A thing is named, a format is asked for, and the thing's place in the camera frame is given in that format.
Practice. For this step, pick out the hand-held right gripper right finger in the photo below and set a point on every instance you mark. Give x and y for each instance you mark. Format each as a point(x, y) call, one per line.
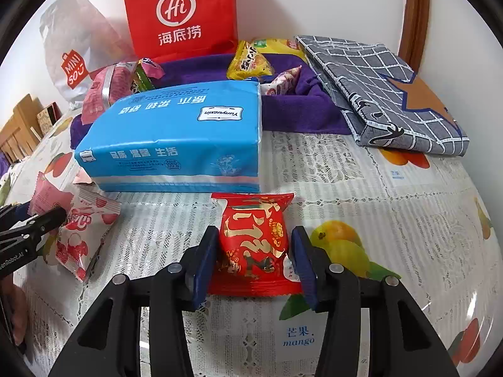
point(304, 267)

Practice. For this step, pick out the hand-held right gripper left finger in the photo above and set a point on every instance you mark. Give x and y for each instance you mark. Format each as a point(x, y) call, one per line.
point(205, 267)

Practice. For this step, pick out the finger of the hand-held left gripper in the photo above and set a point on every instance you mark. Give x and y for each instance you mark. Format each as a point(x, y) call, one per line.
point(43, 222)
point(13, 212)

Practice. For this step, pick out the white red lychee snack packet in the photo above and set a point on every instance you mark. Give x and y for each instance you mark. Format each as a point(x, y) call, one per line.
point(84, 235)

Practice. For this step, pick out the red gold snack packet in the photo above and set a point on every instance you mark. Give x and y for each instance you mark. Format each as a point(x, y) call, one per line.
point(255, 243)

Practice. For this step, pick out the pink silver-striped snack packet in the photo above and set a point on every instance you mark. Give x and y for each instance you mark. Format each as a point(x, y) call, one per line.
point(112, 82)

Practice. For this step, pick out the pink cartoon snack packet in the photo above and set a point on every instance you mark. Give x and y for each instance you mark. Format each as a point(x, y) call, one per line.
point(283, 80)

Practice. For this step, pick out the person's left hand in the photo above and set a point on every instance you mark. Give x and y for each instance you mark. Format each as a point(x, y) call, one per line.
point(18, 314)

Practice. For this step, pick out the pink peach snack packet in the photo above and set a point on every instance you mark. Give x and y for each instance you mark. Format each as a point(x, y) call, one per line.
point(49, 200)

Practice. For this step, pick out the white pink candy packet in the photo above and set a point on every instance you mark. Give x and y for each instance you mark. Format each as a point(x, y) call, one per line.
point(83, 176)

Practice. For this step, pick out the light wooden board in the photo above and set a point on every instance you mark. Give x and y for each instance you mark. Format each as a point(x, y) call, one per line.
point(19, 129)

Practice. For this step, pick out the fruit printed tablecloth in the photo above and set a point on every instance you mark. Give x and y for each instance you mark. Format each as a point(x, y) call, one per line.
point(393, 212)

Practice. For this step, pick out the blue tissue pack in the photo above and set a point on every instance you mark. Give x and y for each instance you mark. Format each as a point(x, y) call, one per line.
point(165, 137)

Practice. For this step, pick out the purple towel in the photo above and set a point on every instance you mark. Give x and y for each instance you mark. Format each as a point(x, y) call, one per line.
point(290, 114)

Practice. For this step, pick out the white plastic shopping bag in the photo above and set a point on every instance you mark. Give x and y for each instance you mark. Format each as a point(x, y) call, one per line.
point(74, 39)

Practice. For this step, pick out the pink yellow snack packet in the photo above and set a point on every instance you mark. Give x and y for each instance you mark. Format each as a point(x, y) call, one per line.
point(151, 70)

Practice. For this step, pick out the grey checked cloth pouch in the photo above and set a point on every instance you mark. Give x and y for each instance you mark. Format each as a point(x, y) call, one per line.
point(377, 86)

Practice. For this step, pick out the yellow triangular snack packet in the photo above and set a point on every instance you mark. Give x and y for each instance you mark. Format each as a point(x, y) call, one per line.
point(249, 63)

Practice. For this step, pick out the yellow green snack packet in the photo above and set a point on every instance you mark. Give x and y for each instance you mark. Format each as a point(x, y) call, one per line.
point(281, 45)

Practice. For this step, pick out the brown wooden door frame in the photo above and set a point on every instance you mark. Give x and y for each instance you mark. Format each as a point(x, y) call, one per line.
point(417, 15)

